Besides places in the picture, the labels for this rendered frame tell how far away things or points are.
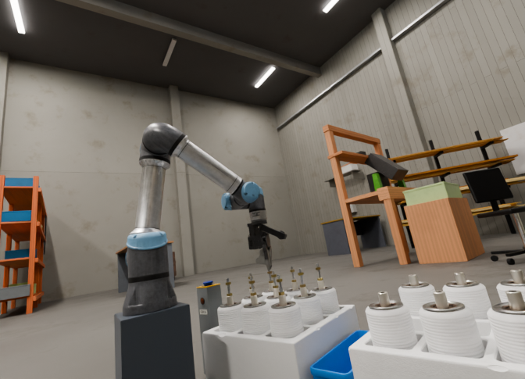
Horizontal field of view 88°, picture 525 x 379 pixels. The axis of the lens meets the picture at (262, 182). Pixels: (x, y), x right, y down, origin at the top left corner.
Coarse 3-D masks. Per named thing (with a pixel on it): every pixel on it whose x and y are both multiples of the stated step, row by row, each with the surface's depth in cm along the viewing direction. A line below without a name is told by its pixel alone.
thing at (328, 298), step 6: (318, 294) 95; (324, 294) 95; (330, 294) 95; (336, 294) 97; (324, 300) 94; (330, 300) 94; (336, 300) 96; (324, 306) 94; (330, 306) 94; (336, 306) 95; (324, 312) 93; (330, 312) 93
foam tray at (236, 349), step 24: (336, 312) 93; (216, 336) 88; (240, 336) 82; (264, 336) 79; (312, 336) 76; (336, 336) 85; (216, 360) 87; (240, 360) 81; (264, 360) 75; (288, 360) 70; (312, 360) 73
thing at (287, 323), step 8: (296, 304) 81; (272, 312) 79; (280, 312) 77; (288, 312) 77; (296, 312) 78; (272, 320) 78; (280, 320) 77; (288, 320) 76; (296, 320) 77; (272, 328) 79; (280, 328) 76; (288, 328) 76; (296, 328) 77; (272, 336) 79; (280, 336) 76; (288, 336) 76
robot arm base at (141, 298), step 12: (144, 276) 79; (156, 276) 80; (168, 276) 84; (132, 288) 78; (144, 288) 78; (156, 288) 79; (168, 288) 82; (132, 300) 77; (144, 300) 76; (156, 300) 77; (168, 300) 79; (132, 312) 75; (144, 312) 75
